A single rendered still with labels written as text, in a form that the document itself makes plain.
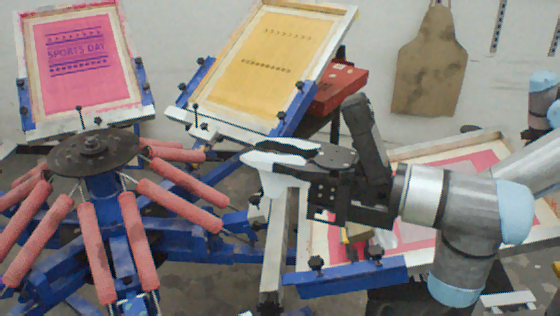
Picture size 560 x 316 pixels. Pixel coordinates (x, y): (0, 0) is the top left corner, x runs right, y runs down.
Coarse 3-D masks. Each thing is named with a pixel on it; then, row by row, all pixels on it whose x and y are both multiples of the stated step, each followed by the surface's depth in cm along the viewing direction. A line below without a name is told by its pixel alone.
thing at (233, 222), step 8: (224, 216) 141; (232, 216) 140; (240, 216) 139; (224, 224) 138; (232, 224) 137; (240, 224) 137; (264, 224) 136; (224, 232) 139; (232, 232) 139; (240, 232) 139
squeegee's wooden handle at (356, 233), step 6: (348, 222) 119; (354, 228) 115; (360, 228) 114; (366, 228) 113; (372, 228) 113; (348, 234) 114; (354, 234) 113; (360, 234) 113; (366, 234) 113; (372, 234) 113; (348, 240) 115; (354, 240) 114; (360, 240) 114
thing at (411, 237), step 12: (336, 228) 133; (396, 228) 124; (408, 228) 123; (420, 228) 121; (336, 240) 128; (408, 240) 119; (420, 240) 117; (432, 240) 116; (336, 252) 124; (360, 252) 121; (396, 252) 116; (336, 264) 120
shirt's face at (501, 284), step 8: (496, 264) 134; (496, 272) 131; (504, 272) 131; (488, 280) 128; (496, 280) 128; (504, 280) 128; (376, 288) 127; (384, 288) 127; (392, 288) 127; (400, 288) 127; (408, 288) 127; (416, 288) 127; (424, 288) 126; (488, 288) 125; (496, 288) 125; (504, 288) 125; (512, 288) 125; (368, 296) 124; (376, 296) 124; (384, 296) 124; (392, 296) 124; (400, 296) 124; (408, 296) 124; (416, 296) 124; (424, 296) 124; (432, 296) 124
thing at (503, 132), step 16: (496, 128) 145; (416, 144) 152; (432, 144) 149; (448, 144) 148; (464, 144) 147; (512, 144) 134; (304, 192) 148; (304, 208) 140; (304, 224) 134; (304, 240) 127; (528, 240) 100; (544, 240) 99; (304, 256) 121; (416, 256) 108; (432, 256) 106; (496, 256) 103; (416, 272) 107
